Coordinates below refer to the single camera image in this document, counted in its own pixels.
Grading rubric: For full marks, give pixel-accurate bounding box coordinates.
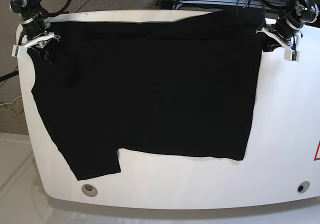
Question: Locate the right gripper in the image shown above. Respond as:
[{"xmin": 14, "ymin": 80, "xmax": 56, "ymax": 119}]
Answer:
[{"xmin": 16, "ymin": 20, "xmax": 61, "ymax": 65}]

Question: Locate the round table grommet hole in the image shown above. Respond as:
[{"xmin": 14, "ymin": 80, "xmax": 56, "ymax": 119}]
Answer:
[{"xmin": 297, "ymin": 181, "xmax": 310, "ymax": 193}]

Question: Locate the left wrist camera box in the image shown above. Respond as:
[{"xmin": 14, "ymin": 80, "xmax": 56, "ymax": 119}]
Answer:
[{"xmin": 284, "ymin": 49, "xmax": 300, "ymax": 62}]

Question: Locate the yellow floor cable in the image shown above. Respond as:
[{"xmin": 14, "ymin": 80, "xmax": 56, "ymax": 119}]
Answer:
[{"xmin": 0, "ymin": 96, "xmax": 24, "ymax": 116}]

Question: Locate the red triangle warning sticker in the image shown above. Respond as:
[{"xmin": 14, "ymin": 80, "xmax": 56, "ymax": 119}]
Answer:
[{"xmin": 314, "ymin": 142, "xmax": 320, "ymax": 161}]

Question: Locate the black T-shirt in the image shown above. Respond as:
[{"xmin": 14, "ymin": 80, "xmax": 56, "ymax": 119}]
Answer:
[{"xmin": 28, "ymin": 8, "xmax": 265, "ymax": 181}]

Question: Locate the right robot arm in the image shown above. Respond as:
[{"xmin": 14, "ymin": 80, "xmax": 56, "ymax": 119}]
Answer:
[{"xmin": 9, "ymin": 0, "xmax": 72, "ymax": 64}]

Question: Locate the white floor cable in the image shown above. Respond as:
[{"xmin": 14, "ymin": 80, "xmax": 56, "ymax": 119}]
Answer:
[{"xmin": 0, "ymin": 95, "xmax": 22, "ymax": 109}]

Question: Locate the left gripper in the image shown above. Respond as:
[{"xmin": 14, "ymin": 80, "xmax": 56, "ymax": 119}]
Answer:
[{"xmin": 255, "ymin": 17, "xmax": 303, "ymax": 53}]

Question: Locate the black floor cable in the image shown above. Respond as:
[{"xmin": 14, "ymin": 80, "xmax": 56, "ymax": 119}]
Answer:
[{"xmin": 0, "ymin": 70, "xmax": 19, "ymax": 82}]

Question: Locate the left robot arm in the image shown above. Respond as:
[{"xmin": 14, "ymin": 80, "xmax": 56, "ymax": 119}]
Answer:
[{"xmin": 235, "ymin": 0, "xmax": 320, "ymax": 61}]

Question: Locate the aluminium frame rail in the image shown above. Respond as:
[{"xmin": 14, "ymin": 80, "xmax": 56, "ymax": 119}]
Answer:
[{"xmin": 178, "ymin": 0, "xmax": 262, "ymax": 9}]

